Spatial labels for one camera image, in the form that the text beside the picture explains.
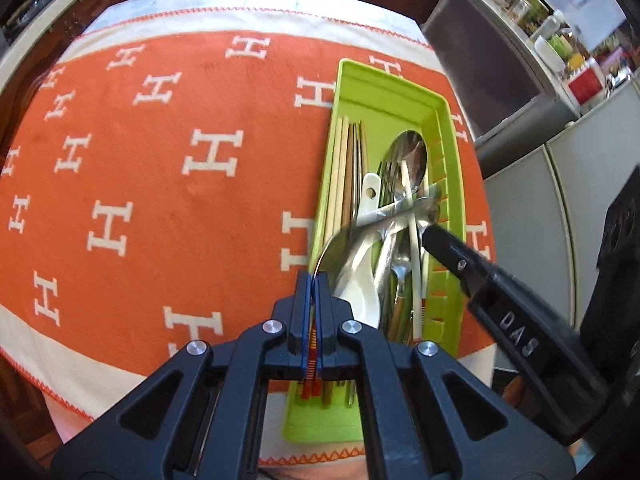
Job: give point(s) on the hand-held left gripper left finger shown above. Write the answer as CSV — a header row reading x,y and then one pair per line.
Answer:
x,y
302,310

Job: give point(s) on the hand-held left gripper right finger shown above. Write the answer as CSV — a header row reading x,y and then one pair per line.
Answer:
x,y
325,310

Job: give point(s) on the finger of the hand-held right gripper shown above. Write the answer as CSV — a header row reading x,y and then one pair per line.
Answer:
x,y
450,250

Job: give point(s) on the white ceramic soup spoon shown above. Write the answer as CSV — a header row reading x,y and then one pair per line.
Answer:
x,y
362,290

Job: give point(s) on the small metal spoon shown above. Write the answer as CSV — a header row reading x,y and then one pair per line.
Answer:
x,y
431,209
342,255

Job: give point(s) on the metal fork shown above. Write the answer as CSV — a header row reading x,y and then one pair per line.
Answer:
x,y
384,180

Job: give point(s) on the large metal spoon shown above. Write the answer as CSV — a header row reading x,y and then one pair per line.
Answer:
x,y
417,152

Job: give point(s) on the group of assorted chopsticks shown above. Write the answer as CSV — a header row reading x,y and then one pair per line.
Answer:
x,y
344,170

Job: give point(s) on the green plastic utensil tray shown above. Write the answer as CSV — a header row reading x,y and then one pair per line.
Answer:
x,y
385,95

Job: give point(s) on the person's right hand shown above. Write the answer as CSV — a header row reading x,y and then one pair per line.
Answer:
x,y
520,402

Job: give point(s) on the grey refrigerator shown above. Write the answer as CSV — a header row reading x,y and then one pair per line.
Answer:
x,y
540,220

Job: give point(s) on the steel cabinet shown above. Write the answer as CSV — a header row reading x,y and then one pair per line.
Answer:
x,y
490,70

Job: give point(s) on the red container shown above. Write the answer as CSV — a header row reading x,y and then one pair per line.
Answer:
x,y
585,87

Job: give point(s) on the white bowl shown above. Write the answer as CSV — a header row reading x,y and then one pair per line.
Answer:
x,y
547,55

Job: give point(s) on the green container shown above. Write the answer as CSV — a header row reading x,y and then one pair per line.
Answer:
x,y
560,42

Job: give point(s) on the orange printed blanket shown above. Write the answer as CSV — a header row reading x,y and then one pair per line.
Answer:
x,y
150,125

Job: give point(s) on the white plastic bottle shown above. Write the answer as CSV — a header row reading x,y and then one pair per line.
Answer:
x,y
547,25

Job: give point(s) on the glass jar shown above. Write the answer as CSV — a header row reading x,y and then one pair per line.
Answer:
x,y
522,10

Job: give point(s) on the tile-print table cover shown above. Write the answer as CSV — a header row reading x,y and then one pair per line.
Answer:
x,y
250,5

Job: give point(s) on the white kitchen countertop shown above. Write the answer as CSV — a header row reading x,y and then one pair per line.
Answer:
x,y
35,42

